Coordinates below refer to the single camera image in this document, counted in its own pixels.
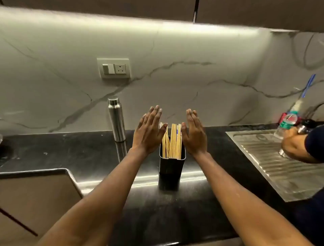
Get person's right forearm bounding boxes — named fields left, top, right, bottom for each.
left=194, top=152, right=315, bottom=246

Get blue plastic stick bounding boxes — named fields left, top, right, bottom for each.
left=299, top=74, right=316, bottom=100

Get clear plastic water bottle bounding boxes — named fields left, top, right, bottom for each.
left=274, top=98, right=305, bottom=140

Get steel sink drainboard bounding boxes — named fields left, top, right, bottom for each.
left=226, top=129, right=324, bottom=203

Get white wall switch socket plate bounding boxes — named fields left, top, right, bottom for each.
left=97, top=58, right=132, bottom=79

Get stainless steel water bottle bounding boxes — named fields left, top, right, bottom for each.
left=107, top=97, right=126, bottom=142

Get wide dark overhead cabinet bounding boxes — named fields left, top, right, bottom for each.
left=0, top=0, right=197, bottom=23

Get person's left hand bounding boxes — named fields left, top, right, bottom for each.
left=132, top=105, right=168, bottom=155

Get narrow dark overhead cabinet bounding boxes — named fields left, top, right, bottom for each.
left=195, top=0, right=324, bottom=33

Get bundle of wooden chopsticks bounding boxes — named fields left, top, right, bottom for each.
left=161, top=123, right=183, bottom=160

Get black round object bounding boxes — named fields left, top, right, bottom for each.
left=298, top=119, right=317, bottom=134

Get person's left forearm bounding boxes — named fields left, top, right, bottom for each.
left=37, top=148, right=150, bottom=246

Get another person's forearm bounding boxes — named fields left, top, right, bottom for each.
left=291, top=148, right=322, bottom=164

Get person's right hand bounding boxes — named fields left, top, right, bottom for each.
left=181, top=109, right=208, bottom=158

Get black rectangular utensil holder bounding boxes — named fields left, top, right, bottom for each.
left=158, top=141, right=187, bottom=191

